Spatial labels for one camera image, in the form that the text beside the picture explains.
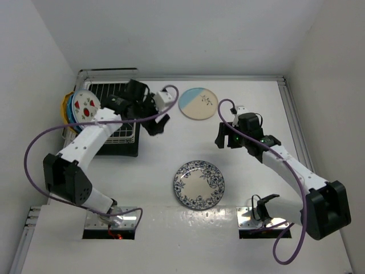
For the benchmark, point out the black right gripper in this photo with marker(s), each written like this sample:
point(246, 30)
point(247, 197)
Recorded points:
point(223, 131)

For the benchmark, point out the aluminium table frame rail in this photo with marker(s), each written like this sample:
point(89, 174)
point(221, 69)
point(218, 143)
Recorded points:
point(296, 131)

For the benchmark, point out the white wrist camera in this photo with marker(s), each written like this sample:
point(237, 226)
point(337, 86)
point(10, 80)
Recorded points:
point(163, 99)
point(237, 111)

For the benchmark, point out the blue floral pattern plate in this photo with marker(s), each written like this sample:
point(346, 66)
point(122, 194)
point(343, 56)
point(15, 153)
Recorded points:
point(198, 185)

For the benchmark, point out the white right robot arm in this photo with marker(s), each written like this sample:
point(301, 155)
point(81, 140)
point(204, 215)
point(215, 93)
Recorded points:
point(324, 205)

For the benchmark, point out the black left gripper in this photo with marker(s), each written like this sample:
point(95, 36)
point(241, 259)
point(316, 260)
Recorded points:
point(154, 128)

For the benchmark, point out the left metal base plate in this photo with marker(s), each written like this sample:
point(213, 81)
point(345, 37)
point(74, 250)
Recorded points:
point(126, 221)

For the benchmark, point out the black drip tray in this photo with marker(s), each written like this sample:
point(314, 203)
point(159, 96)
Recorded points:
point(124, 141)

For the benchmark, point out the metal base plate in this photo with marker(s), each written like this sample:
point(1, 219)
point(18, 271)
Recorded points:
point(126, 221)
point(246, 221)

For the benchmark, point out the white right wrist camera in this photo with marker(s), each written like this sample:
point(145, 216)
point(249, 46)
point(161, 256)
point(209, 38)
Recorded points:
point(237, 111)

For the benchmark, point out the blue polka dot plate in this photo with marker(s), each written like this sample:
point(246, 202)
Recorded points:
point(70, 115)

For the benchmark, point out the white watermelon pattern plate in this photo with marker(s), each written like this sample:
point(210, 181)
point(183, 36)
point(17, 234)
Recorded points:
point(84, 105)

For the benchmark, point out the blue and beige plate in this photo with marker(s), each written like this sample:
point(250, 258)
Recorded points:
point(198, 103)

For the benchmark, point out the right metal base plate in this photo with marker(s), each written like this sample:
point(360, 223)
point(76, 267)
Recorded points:
point(246, 221)

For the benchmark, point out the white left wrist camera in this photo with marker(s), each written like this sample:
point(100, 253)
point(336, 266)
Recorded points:
point(163, 99)

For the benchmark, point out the yellow polka dot plate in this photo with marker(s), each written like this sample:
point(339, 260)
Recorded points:
point(63, 107)

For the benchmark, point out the white wire dish rack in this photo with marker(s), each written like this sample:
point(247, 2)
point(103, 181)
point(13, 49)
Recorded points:
point(112, 75)

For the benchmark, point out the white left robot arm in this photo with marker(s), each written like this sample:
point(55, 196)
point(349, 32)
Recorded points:
point(65, 173)

